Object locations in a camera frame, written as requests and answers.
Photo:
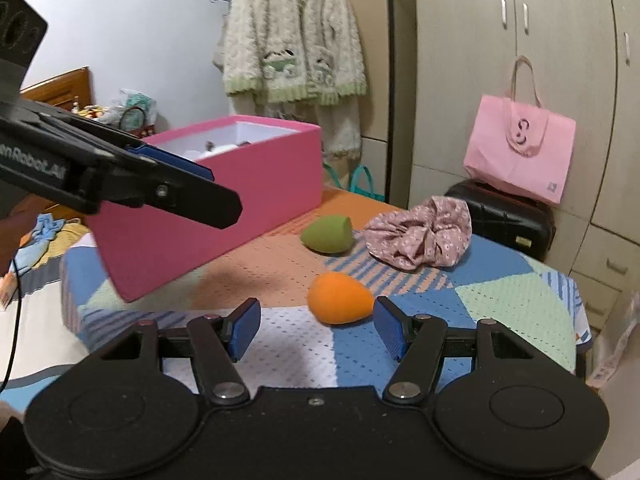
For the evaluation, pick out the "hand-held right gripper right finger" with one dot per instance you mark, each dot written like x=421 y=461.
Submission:
x=387 y=326

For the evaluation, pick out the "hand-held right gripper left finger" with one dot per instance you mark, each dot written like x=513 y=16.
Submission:
x=247 y=326

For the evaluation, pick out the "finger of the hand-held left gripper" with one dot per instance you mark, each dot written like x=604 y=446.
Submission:
x=200 y=201
x=175 y=162

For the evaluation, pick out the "pink cardboard box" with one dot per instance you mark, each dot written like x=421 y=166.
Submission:
x=250 y=195

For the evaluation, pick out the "orange makeup sponge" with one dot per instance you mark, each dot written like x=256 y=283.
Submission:
x=337 y=297

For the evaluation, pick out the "white green plastic bag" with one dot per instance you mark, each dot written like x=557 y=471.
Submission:
x=135 y=105

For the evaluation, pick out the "light blue cloth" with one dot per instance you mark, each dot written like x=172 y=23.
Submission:
x=42 y=230

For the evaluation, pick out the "wooden headboard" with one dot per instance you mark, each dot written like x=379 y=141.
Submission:
x=55 y=90

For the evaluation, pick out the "pink floral scrunchie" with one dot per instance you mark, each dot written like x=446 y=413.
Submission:
x=415 y=235

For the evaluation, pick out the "green makeup sponge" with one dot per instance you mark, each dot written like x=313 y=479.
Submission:
x=325 y=235

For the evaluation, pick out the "patterned multicolour blanket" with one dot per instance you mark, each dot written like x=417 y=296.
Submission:
x=500 y=300

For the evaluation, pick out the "black suitcase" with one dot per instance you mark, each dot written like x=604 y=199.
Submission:
x=500 y=222

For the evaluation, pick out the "cream fuzzy garment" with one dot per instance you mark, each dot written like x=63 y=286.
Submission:
x=340 y=130

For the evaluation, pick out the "cream fuzzy cardigan green trim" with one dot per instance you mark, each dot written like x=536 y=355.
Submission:
x=290 y=35

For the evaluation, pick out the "white bed sheet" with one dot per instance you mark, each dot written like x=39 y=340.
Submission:
x=40 y=335

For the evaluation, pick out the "pink tote bag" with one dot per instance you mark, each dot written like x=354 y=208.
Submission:
x=515 y=160

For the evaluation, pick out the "translucent plastic bag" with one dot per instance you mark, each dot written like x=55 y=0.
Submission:
x=616 y=350

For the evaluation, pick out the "beige wardrobe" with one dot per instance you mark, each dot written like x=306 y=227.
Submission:
x=450 y=60

